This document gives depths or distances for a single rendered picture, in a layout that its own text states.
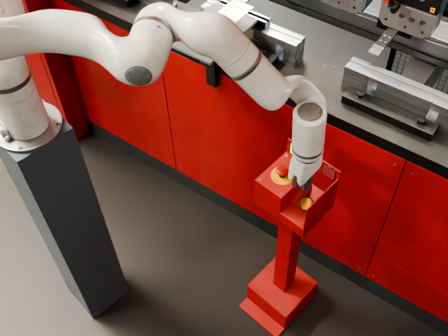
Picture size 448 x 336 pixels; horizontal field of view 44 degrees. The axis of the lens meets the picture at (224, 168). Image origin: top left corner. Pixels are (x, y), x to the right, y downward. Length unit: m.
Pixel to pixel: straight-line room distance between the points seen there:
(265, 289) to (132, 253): 0.63
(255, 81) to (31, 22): 0.51
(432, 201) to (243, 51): 0.87
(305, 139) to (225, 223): 1.22
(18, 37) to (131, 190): 1.50
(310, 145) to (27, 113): 0.74
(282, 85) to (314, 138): 0.17
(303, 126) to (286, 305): 1.03
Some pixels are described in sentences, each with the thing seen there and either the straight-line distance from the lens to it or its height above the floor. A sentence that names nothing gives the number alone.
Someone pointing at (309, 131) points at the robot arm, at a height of 1.13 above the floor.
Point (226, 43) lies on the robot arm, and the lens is 1.23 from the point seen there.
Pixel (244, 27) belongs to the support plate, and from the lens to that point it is 1.89.
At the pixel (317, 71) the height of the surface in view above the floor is 0.88.
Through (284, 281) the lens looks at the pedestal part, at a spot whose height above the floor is 0.21.
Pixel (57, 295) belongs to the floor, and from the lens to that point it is 2.50.
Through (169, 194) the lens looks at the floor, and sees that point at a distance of 2.67.
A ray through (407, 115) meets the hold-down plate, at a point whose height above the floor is 0.91.
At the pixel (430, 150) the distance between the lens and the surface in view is 1.76.
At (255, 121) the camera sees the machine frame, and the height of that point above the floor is 0.68.
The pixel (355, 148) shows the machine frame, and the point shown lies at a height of 0.78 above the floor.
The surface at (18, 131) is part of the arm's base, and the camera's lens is 1.59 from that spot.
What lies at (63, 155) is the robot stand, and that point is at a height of 0.93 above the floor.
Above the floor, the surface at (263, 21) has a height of 1.00.
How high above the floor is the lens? 2.14
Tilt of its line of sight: 51 degrees down
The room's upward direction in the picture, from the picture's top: 2 degrees counter-clockwise
